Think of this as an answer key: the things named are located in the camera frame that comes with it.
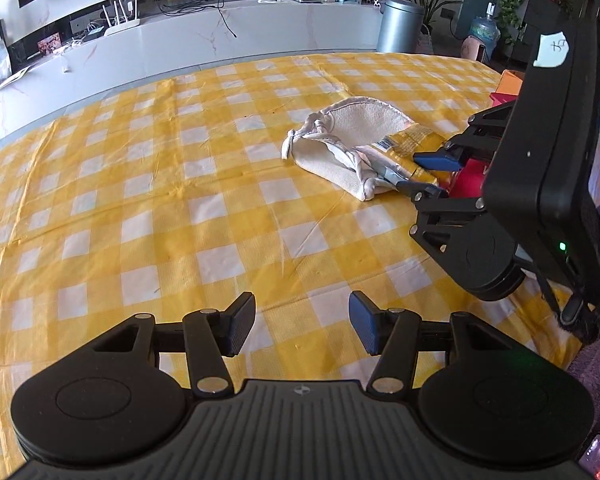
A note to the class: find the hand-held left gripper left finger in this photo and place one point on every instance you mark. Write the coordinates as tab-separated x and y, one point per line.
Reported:
240	322

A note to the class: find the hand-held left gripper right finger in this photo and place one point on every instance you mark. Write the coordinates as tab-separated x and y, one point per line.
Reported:
362	322

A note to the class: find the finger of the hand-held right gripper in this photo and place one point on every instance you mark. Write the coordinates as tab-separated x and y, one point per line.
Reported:
420	190
435	161

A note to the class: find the yellow snack packet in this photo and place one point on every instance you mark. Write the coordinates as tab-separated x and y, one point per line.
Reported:
410	142

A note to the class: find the red storage box white inside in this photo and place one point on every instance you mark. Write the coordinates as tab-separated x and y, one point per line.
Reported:
467	182

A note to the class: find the white terry cloth pouch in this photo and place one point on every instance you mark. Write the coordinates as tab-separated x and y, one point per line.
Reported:
330	155

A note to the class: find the pink stool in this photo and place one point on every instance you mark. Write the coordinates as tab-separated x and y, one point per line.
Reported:
474	50

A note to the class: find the blue water dispenser bottle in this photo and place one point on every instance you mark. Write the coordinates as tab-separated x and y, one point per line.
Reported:
485	32

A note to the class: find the silver trash can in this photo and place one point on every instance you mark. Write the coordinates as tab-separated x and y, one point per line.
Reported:
400	27

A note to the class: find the black shelf unit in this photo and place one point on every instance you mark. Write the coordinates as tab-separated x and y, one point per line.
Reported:
545	5

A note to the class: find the potted long-leaf plant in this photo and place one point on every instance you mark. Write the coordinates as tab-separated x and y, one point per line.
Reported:
432	0

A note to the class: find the yellow checkered tablecloth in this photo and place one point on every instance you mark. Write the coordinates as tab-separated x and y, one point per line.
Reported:
130	185

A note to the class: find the purple rug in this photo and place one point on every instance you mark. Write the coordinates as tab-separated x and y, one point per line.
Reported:
595	385

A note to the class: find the smartphone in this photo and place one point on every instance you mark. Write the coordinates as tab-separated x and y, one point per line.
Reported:
596	455

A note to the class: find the white marble television cabinet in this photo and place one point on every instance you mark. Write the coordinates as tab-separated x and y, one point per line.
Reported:
180	35

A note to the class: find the white router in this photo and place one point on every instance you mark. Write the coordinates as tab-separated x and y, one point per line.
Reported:
122	25

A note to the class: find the small pink photo card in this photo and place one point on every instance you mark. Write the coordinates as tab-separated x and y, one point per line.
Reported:
49	44

